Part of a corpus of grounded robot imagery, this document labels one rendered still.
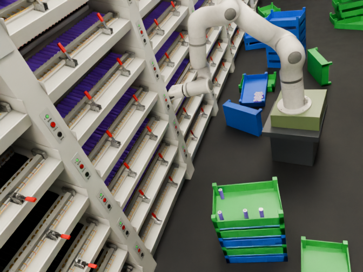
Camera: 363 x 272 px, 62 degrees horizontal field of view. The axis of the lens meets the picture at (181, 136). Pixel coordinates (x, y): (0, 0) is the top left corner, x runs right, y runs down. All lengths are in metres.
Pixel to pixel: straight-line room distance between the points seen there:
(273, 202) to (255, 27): 0.83
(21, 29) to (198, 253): 1.33
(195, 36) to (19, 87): 0.88
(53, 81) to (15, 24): 0.20
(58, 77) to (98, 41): 0.27
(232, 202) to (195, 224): 0.43
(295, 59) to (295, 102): 0.30
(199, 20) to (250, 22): 0.25
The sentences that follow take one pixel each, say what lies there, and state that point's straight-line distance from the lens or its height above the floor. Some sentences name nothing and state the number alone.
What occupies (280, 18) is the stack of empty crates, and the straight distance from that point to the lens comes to 3.03.
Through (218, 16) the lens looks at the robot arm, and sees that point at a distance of 1.48.
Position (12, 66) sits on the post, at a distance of 1.00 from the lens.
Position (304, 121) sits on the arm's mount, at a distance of 1.82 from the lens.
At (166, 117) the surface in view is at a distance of 1.72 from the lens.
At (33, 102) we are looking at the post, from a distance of 1.02.
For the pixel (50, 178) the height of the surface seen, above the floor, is 0.90.
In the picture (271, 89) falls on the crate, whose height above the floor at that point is 0.03.
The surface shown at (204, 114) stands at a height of 0.15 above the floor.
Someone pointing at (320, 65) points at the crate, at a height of 0.19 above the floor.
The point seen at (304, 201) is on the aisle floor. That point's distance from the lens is 1.86.
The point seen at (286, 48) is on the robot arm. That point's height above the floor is 0.78.
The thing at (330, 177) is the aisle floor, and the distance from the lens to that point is 1.98.
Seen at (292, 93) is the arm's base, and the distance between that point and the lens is 1.78.
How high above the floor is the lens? 1.49
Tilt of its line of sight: 38 degrees down
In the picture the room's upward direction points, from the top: 20 degrees counter-clockwise
